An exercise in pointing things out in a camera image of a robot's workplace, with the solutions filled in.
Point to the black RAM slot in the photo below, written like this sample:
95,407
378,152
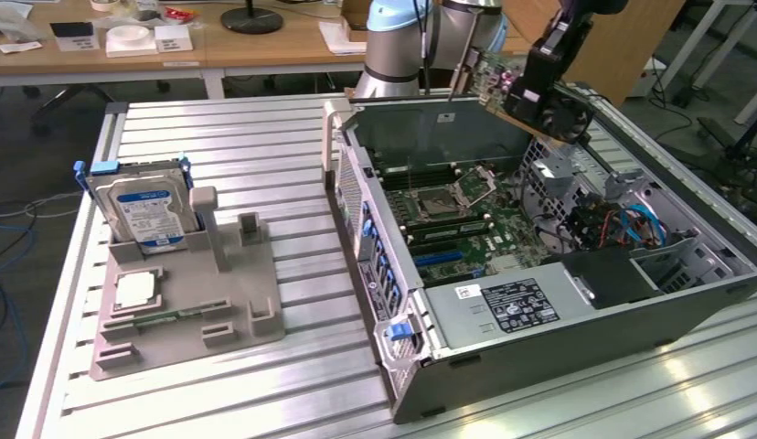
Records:
422,180
418,170

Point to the wooden cabinet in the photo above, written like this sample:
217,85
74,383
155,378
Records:
634,55

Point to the blue case latch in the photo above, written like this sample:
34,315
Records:
397,331

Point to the clear plastic bag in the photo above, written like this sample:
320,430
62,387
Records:
13,20

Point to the perforated metal disk bay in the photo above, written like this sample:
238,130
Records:
556,178

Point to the white card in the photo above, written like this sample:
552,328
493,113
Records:
18,46

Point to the black intrusion switch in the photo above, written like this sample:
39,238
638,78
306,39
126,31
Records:
370,173

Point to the CPU socket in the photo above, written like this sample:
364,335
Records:
437,203

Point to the blue expansion slot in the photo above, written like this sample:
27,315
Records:
440,260

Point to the black and white label box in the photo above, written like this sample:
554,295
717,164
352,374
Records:
74,36

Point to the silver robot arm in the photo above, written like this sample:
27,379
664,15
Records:
390,55

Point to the plain white label box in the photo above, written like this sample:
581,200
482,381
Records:
173,39

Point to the green motherboard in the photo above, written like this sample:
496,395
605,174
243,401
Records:
506,238

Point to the grey power supply unit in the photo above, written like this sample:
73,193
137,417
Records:
470,329

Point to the blue slot clip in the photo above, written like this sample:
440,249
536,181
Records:
389,283
380,248
365,209
385,266
368,228

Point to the open grey PC case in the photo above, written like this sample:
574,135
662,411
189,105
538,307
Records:
537,366

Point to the green graphics card with fan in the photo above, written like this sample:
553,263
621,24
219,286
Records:
494,75

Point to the silver CPU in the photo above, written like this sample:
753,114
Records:
138,290

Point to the white papers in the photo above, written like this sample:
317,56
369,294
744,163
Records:
342,41

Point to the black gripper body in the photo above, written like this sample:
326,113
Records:
574,27

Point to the wooden desk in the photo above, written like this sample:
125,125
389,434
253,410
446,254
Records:
49,61

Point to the beige tape roll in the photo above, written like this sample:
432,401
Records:
105,5

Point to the loose green RAM stick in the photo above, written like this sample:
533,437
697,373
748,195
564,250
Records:
171,315

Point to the metal socket cover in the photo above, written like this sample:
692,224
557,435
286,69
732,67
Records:
476,183

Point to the hard disk with blue carrier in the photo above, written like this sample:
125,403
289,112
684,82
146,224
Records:
143,215

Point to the grey parts rack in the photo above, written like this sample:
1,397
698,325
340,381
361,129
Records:
183,283

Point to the installed green RAM stick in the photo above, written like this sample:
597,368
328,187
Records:
452,234
442,225

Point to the black round lamp base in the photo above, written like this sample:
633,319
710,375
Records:
250,20

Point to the cardboard box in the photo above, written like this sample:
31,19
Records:
354,16

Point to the white box with tape roll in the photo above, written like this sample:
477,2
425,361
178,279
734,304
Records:
131,39

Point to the red packet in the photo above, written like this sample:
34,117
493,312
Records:
181,13

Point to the black office chair base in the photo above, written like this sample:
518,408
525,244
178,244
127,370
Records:
53,106

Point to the open metal disk bay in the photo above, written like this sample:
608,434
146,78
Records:
689,270

